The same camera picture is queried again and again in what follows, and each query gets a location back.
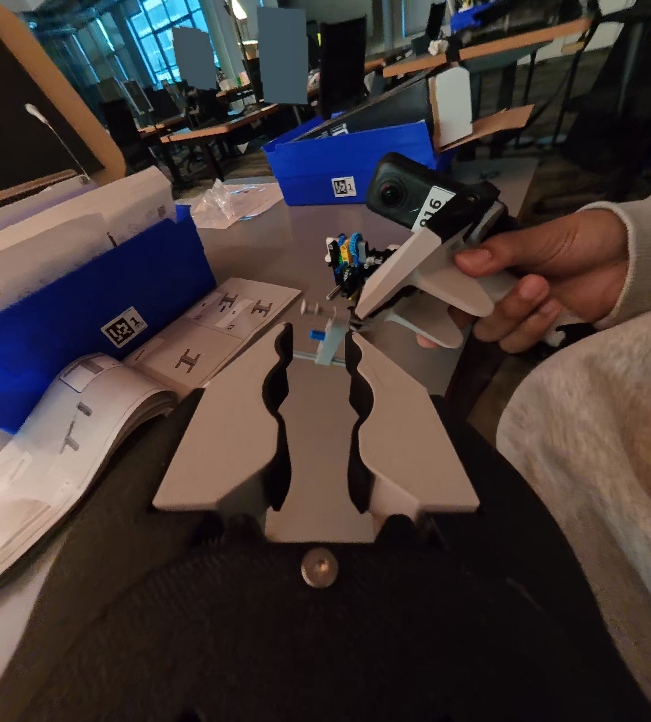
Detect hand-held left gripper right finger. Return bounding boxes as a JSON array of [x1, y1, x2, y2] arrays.
[[346, 332, 482, 523]]

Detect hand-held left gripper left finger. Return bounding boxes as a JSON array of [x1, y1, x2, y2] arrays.
[[152, 323, 295, 517]]

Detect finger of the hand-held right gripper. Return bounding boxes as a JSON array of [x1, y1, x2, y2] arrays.
[[352, 294, 466, 349], [354, 227, 463, 320]]

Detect grey lego axle assembly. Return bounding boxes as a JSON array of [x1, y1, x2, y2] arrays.
[[293, 300, 355, 367]]

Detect colourful lego model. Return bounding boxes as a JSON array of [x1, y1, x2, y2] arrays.
[[323, 231, 403, 301]]

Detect lego instruction booklet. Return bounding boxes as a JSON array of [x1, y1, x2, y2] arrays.
[[0, 276, 303, 607]]

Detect person's right hand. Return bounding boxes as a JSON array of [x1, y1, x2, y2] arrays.
[[416, 213, 631, 354]]

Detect blue plastic bin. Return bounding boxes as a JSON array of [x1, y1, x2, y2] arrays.
[[0, 205, 218, 444], [261, 113, 457, 208]]

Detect black monitor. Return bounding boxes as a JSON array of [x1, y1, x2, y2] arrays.
[[318, 17, 368, 120]]

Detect wooden desk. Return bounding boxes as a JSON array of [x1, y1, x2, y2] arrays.
[[382, 17, 595, 79], [159, 104, 279, 144]]

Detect clear plastic bag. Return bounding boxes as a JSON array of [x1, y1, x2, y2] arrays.
[[189, 179, 284, 230]]

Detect person's light sweatshirt and lap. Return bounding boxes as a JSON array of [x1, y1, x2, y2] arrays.
[[496, 315, 651, 722]]

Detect black office chair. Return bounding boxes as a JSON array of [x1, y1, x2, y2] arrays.
[[561, 0, 651, 171], [102, 99, 152, 171]]

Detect white cardboard box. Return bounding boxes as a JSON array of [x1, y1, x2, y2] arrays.
[[0, 165, 177, 317]]

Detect thin white rod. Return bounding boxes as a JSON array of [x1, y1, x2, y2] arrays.
[[24, 104, 93, 182]]

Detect black panel with wooden edge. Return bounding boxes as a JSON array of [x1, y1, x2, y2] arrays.
[[0, 0, 127, 205]]

